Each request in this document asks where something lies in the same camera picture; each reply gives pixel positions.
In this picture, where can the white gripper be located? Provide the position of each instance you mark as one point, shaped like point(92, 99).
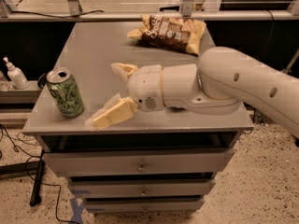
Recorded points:
point(145, 86)

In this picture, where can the green soda can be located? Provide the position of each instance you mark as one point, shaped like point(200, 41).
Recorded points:
point(64, 90)

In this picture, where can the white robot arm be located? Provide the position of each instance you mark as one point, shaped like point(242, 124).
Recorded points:
point(221, 80)

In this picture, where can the brown yellow chip bag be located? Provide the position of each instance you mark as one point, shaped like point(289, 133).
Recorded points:
point(173, 33)

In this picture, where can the grey drawer cabinet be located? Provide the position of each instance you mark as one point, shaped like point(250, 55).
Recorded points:
point(88, 54)

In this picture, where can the grey top drawer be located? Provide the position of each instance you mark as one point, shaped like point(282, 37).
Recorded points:
point(148, 162)

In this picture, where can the grey drawer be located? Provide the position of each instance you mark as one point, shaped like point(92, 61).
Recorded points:
point(142, 188)
point(148, 162)
point(145, 205)

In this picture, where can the white pump bottle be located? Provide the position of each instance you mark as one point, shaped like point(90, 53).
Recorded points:
point(16, 75)

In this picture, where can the grey middle drawer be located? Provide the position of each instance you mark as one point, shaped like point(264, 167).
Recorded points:
point(142, 188)

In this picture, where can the grey bottom drawer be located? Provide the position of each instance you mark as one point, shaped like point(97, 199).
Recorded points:
point(145, 205)

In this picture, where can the blue floor tape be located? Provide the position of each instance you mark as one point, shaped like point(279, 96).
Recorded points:
point(77, 211)

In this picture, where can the black stand leg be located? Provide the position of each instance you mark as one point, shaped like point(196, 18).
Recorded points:
point(35, 197)

